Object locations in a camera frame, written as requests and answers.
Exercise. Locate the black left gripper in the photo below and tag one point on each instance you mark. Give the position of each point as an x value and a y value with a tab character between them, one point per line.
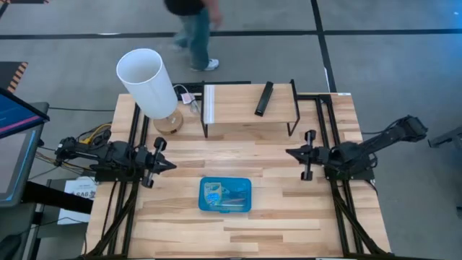
149	159

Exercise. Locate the wooden shelf with black legs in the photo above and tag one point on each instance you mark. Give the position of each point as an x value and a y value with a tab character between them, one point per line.
249	104

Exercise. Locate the blue translucent pencil box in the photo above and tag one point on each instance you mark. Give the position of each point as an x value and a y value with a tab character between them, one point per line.
238	207

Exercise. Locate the person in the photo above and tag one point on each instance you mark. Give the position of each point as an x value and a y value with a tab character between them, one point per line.
196	36

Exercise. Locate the white lamp with wooden base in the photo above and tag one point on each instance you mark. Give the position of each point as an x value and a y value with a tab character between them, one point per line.
148	86

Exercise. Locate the white paper sheet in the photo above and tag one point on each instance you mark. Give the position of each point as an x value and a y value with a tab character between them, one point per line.
77	189

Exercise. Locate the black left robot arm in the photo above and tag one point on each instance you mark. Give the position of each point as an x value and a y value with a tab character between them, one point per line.
112	155

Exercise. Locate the black stapler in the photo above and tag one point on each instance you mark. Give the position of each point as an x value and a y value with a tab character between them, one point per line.
264	99

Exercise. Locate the orange black striped mat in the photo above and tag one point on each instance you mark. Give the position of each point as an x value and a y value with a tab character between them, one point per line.
12	76

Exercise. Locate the white plug adapter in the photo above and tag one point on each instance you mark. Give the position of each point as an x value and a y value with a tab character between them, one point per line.
187	98

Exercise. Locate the black aluminium table frame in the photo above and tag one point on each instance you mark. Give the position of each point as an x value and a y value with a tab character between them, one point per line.
341	224

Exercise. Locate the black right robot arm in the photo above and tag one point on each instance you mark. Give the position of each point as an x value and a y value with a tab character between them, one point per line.
379	139

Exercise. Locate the grey screen with blue edge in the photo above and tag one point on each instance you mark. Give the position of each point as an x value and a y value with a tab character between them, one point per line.
14	166

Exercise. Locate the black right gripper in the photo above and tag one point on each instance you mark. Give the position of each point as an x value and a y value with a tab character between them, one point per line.
319	156

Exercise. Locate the black power strip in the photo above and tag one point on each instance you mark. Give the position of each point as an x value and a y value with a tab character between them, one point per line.
189	88

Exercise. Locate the large blue display screen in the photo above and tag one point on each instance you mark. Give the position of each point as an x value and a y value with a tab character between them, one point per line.
18	113

